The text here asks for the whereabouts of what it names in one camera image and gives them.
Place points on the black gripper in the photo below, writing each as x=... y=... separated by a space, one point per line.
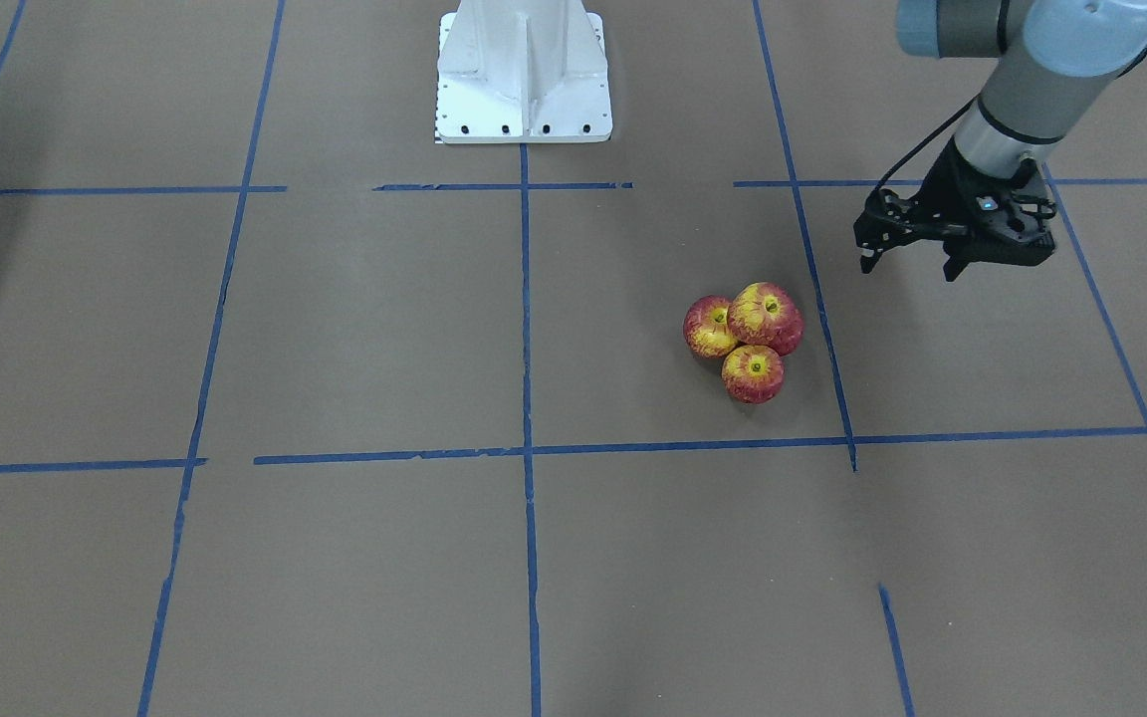
x=953 y=189

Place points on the red yellow lone apple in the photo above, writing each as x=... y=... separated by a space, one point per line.
x=762 y=314

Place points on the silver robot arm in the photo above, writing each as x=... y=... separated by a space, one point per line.
x=1054 y=59

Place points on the red yellow apple back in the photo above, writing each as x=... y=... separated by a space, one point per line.
x=706 y=329
x=789 y=336

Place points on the red yellow apple front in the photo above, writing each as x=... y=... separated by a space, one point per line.
x=753 y=374

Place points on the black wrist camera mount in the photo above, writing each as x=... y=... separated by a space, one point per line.
x=1011 y=228

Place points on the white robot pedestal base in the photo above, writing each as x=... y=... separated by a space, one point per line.
x=522 y=71

